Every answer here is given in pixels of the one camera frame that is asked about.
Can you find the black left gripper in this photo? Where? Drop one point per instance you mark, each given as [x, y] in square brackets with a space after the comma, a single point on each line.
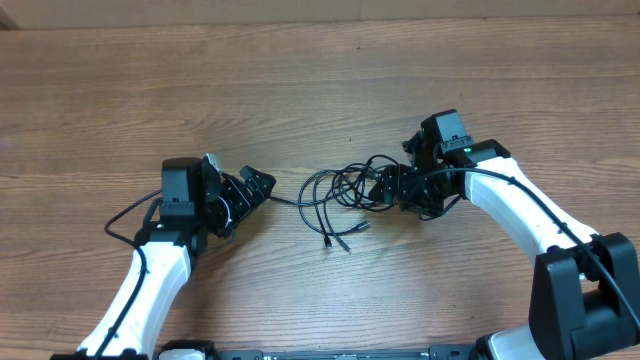
[243, 201]

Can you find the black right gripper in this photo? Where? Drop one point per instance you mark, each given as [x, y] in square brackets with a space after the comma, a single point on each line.
[395, 181]

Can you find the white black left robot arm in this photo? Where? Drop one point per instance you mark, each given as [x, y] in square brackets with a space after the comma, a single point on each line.
[197, 200]

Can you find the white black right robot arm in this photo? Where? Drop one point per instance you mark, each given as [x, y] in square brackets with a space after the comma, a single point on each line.
[585, 290]

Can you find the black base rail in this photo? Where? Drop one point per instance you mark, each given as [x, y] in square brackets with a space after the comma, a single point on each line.
[350, 355]

